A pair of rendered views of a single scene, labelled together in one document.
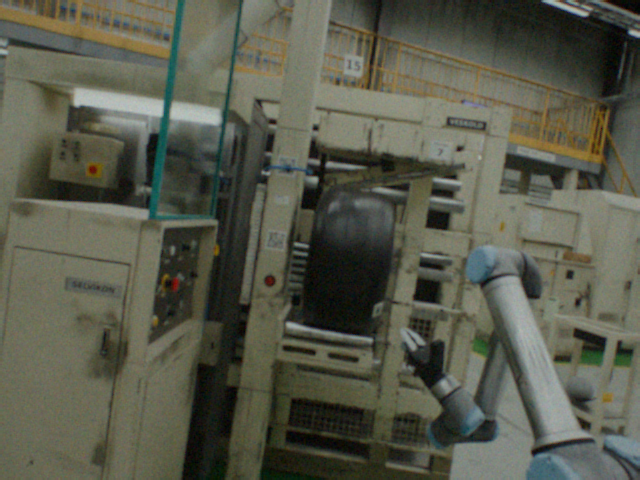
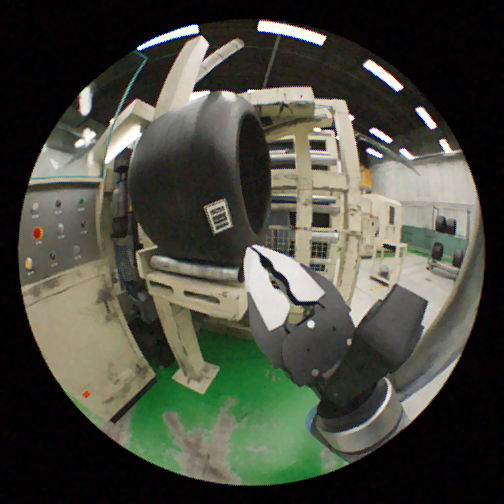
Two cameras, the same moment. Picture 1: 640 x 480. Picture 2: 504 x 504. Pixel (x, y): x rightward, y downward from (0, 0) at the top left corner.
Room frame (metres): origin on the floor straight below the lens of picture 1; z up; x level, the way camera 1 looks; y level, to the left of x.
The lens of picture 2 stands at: (1.51, -0.36, 1.04)
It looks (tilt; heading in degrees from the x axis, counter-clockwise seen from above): 13 degrees down; 14
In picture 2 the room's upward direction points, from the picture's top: straight up
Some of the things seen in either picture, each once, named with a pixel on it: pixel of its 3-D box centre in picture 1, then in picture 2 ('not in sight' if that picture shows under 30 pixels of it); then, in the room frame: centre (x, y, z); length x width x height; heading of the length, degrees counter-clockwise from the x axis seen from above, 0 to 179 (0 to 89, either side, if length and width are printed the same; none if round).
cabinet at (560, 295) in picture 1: (542, 306); (364, 237); (6.21, -2.89, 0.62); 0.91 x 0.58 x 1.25; 110
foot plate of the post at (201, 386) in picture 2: not in sight; (195, 372); (1.98, 0.18, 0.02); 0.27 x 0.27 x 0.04; 88
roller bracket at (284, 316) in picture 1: (286, 319); (177, 253); (2.00, 0.10, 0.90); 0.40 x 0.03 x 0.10; 178
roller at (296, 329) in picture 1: (328, 334); (188, 267); (1.85, -0.08, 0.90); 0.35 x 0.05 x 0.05; 88
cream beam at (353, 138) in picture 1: (385, 144); (261, 110); (2.28, -0.22, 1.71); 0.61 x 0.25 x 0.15; 88
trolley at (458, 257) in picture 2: not in sight; (449, 242); (4.38, -5.31, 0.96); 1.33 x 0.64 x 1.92; 18
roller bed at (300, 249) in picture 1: (291, 271); not in sight; (2.38, 0.12, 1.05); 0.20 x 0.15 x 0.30; 88
